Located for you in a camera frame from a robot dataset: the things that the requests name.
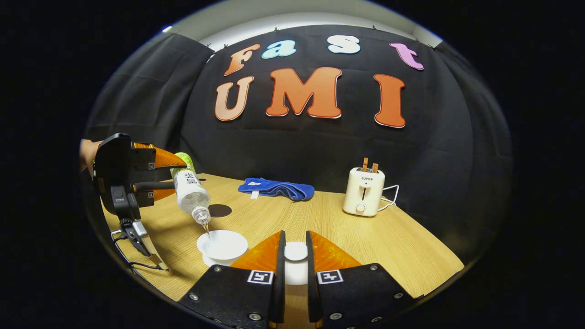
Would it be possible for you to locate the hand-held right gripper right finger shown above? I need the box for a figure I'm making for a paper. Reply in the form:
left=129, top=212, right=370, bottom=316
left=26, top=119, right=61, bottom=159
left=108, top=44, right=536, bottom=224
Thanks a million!
left=306, top=230, right=416, bottom=329

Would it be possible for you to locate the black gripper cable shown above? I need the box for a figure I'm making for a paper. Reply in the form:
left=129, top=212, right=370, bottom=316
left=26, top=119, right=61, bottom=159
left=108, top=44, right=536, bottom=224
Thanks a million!
left=111, top=231, right=161, bottom=270

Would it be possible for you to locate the white toaster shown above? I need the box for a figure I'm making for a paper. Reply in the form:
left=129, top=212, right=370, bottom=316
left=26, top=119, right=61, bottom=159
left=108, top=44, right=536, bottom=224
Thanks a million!
left=343, top=167, right=386, bottom=217

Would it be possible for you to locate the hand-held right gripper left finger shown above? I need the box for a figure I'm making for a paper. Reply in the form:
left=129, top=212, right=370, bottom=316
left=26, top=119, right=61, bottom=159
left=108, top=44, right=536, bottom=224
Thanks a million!
left=178, top=230, right=287, bottom=329

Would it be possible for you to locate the white teacup lid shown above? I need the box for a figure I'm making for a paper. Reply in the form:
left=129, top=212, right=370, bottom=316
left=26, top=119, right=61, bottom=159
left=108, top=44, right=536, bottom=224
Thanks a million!
left=284, top=241, right=309, bottom=286

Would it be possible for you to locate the clear water bottle green label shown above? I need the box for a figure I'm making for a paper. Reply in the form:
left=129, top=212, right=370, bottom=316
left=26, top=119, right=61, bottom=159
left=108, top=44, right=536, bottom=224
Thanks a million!
left=170, top=152, right=212, bottom=225

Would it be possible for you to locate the white toaster cable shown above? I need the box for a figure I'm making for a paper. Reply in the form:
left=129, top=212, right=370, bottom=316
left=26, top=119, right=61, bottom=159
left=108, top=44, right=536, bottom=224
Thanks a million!
left=378, top=185, right=399, bottom=212

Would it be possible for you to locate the black backdrop cloth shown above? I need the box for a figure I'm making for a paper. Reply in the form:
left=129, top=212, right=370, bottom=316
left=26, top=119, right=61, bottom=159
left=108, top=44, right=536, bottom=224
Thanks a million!
left=82, top=25, right=512, bottom=261

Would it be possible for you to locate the blue towel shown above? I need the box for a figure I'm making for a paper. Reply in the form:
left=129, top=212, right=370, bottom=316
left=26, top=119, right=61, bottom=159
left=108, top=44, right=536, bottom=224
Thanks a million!
left=238, top=178, right=315, bottom=202

